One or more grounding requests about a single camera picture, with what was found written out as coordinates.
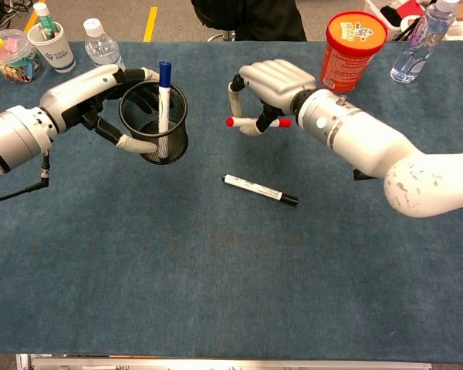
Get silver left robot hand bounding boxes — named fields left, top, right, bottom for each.
left=39, top=63, right=161, bottom=154

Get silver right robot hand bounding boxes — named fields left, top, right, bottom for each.
left=226, top=59, right=318, bottom=136

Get red cap whiteboard marker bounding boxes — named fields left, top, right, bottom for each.
left=225, top=116, right=293, bottom=130

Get blue cap whiteboard marker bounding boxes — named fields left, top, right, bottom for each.
left=157, top=60, right=174, bottom=161

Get black cap whiteboard marker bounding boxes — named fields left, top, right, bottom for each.
left=222, top=173, right=299, bottom=207

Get black cylindrical cup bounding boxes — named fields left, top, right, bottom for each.
left=118, top=79, right=189, bottom=166

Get white paper cup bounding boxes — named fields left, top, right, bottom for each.
left=26, top=22, right=77, bottom=74

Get white cap water bottle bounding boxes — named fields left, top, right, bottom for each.
left=83, top=18, right=125, bottom=72

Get person in black clothes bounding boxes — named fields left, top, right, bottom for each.
left=191, top=0, right=308, bottom=42

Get chrome stool base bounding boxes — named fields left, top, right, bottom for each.
left=206, top=30, right=237, bottom=42

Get clear jar of clips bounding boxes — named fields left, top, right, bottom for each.
left=0, top=29, right=46, bottom=85

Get orange lidded canister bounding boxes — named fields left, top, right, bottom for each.
left=319, top=10, right=389, bottom=93

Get green white tube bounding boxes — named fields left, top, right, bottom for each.
left=32, top=2, right=59, bottom=39

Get white storage basket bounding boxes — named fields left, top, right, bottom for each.
left=364, top=0, right=437, bottom=42

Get purple label clear bottle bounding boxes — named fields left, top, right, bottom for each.
left=389, top=0, right=461, bottom=85

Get blue felt table cover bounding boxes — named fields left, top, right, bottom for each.
left=0, top=40, right=463, bottom=365

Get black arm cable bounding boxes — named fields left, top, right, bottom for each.
left=0, top=150, right=51, bottom=205

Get black cable tangle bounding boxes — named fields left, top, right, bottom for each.
left=0, top=0, right=35, bottom=32

